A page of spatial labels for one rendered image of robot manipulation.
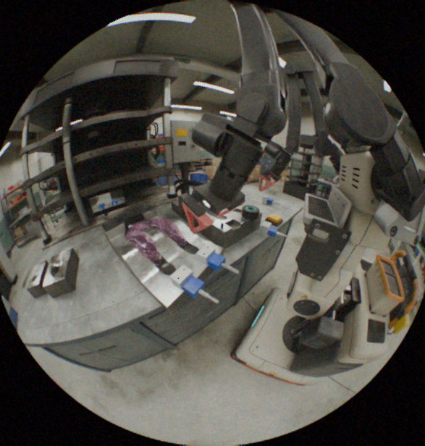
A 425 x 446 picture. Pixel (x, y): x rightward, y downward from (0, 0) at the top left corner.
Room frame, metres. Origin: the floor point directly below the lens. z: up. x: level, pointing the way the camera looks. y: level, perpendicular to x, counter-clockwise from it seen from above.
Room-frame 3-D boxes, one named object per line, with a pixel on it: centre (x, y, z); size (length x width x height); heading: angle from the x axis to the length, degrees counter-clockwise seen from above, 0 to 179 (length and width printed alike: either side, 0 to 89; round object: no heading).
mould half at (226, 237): (0.66, 0.01, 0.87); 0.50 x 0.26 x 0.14; 39
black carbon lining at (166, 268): (0.36, 0.22, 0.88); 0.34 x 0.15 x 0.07; 56
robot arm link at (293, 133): (0.54, -0.35, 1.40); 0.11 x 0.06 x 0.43; 141
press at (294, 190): (4.05, -3.33, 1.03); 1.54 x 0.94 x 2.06; 122
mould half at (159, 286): (0.37, 0.24, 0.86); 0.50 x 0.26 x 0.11; 56
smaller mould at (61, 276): (0.14, 0.63, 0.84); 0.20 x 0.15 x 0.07; 39
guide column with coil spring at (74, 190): (0.60, 0.95, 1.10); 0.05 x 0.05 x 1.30
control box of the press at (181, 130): (1.33, 0.28, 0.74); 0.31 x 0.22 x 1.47; 129
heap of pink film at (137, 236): (0.37, 0.23, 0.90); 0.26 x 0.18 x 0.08; 56
